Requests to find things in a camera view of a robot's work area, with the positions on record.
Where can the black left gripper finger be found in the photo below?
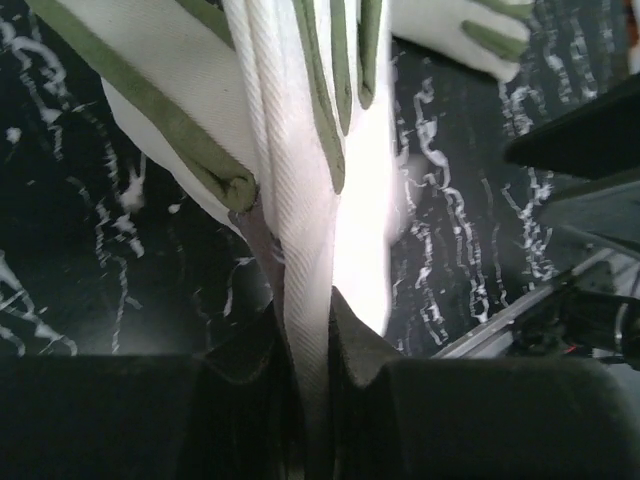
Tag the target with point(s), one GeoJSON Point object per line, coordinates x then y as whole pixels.
{"type": "Point", "coordinates": [226, 414]}

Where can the white glove green fingers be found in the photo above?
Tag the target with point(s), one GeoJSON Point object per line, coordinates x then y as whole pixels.
{"type": "Point", "coordinates": [489, 36]}

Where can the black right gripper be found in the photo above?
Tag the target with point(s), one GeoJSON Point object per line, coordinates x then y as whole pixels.
{"type": "Point", "coordinates": [398, 417]}

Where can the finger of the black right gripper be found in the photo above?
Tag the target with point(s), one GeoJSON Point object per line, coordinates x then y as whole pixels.
{"type": "Point", "coordinates": [596, 140]}

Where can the aluminium front rail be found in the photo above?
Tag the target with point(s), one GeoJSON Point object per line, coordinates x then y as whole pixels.
{"type": "Point", "coordinates": [492, 338]}

